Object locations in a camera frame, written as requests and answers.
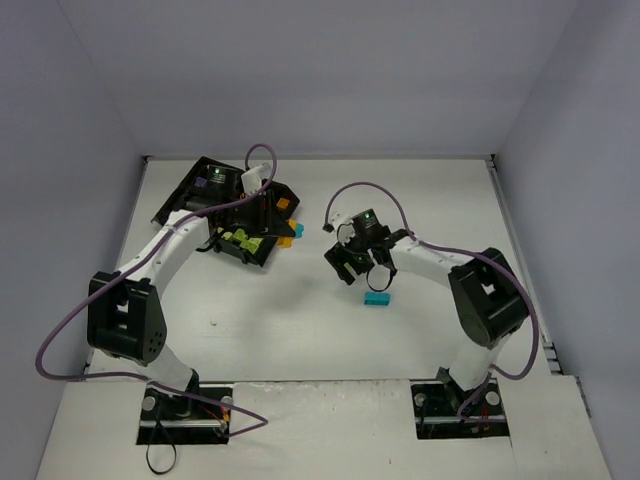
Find orange long brick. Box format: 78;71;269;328
276;219;297;249

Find lime green small brick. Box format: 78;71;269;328
232;229;248;243

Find transparent orange square brick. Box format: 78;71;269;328
277;198;290;210

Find teal short brick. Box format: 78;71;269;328
294;224;305;238

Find lime green curved brick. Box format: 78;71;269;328
241;237;264;254

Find teal long brick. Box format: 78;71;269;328
363;291;391;307

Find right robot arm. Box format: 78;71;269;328
323;209;529;394

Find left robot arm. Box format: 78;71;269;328
87;162;300;394

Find black four-compartment tray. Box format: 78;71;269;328
152;156;300;267

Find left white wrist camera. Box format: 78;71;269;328
241;163;271;196

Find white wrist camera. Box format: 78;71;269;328
322;212;351;233
241;163;271;196

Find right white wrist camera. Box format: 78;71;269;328
322;212;351;233

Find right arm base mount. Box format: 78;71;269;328
410;380;510;441

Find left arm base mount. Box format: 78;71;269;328
136;387;231;446

